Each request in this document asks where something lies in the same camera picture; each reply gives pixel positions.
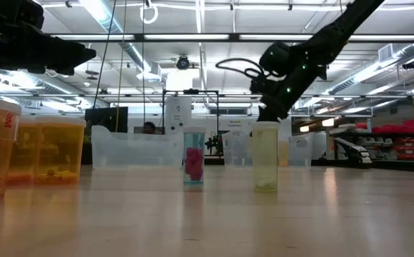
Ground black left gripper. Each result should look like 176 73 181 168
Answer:
0 0 97 74

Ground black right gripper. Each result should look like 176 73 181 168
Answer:
251 74 301 122

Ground yellow-green pill bottle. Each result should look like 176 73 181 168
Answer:
251 121 280 193

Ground teal bottle pink pills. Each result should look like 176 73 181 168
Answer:
182 126 207 186

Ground orange pill bottle white cap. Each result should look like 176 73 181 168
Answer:
34 116 87 186

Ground clear plastic bin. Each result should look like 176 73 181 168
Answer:
91 124 185 168
222 130 311 168

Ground distant small black robot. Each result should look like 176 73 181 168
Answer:
205 132 224 157

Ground black monitor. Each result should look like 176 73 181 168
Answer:
84 106 129 134

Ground distant white black machine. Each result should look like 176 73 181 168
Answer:
331 137 373 166

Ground white cabinet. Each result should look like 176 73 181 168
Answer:
164 96 193 132

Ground round black ceiling fixture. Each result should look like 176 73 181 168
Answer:
176 54 191 71

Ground black overhead light bar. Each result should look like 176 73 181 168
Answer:
49 33 414 44

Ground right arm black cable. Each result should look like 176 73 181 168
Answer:
216 58 265 79

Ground black gantry frame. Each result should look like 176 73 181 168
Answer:
161 89 221 131

